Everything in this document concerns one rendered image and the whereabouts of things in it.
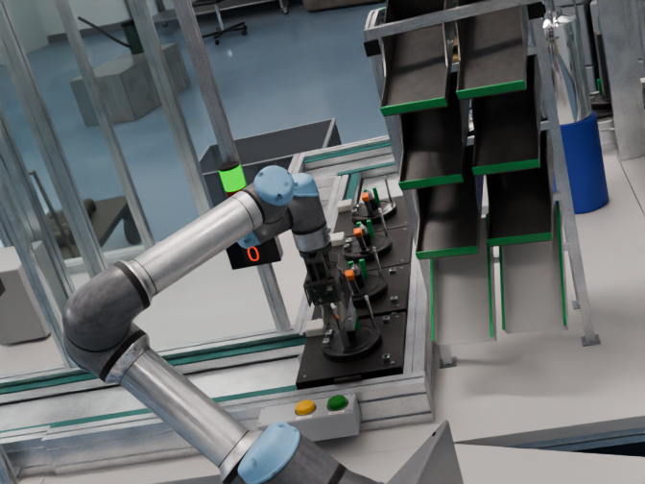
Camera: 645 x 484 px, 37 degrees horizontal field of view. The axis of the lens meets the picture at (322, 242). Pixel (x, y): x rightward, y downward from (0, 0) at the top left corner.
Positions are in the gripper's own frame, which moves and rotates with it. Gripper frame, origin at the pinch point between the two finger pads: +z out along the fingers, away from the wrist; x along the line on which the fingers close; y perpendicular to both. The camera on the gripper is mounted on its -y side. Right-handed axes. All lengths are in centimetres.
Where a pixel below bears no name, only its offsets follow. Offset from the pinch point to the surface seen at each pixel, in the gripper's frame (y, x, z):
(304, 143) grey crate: -231, -49, 31
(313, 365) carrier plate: -0.8, -8.6, 10.2
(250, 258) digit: -15.8, -20.1, -11.9
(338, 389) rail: 8.7, -2.1, 11.4
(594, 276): -41, 57, 21
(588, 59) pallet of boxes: -265, 83, 29
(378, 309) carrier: -21.8, 5.1, 10.1
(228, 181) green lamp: -15.9, -19.5, -31.3
